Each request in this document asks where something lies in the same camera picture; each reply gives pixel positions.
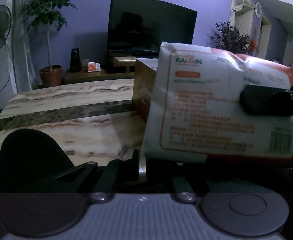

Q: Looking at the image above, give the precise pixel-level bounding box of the wooden TV stand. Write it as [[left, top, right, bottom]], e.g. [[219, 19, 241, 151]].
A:
[[63, 56, 137, 85]]

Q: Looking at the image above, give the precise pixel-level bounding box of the dark potted plant right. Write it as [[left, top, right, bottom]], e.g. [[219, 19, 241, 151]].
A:
[[208, 22, 252, 55]]

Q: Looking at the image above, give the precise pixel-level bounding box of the black television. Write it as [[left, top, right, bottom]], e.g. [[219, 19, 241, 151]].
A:
[[107, 0, 197, 53]]

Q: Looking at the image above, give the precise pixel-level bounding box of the orange tissue pack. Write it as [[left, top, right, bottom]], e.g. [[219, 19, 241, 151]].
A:
[[142, 42, 293, 161]]

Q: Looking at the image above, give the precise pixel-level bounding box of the round wall clock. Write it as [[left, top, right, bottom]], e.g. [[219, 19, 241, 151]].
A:
[[254, 2, 262, 18]]

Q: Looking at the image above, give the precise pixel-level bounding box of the small tissue pack on stand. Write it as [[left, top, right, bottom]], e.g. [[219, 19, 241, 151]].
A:
[[87, 62, 101, 73]]

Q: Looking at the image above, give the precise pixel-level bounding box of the white apple cardboard box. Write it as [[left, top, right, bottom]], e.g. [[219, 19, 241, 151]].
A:
[[132, 59, 158, 122]]

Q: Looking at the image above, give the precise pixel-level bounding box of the potted ficus tree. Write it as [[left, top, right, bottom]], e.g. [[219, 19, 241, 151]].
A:
[[21, 0, 76, 88]]

